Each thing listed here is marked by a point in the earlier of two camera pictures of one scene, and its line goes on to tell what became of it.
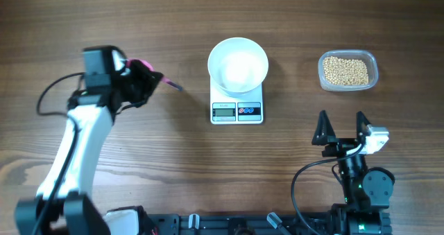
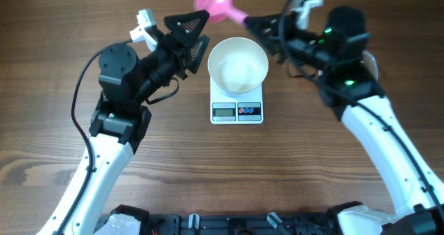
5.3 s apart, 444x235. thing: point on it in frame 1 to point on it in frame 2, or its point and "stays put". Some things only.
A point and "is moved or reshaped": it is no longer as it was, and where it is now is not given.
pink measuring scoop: x=163 y=77 is moved or reshaped
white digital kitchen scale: x=226 y=110 stays put
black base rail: x=248 y=224 stays put
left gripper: x=150 y=79 to x=182 y=53
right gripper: x=341 y=145 to x=269 y=38
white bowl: x=238 y=66 stays put
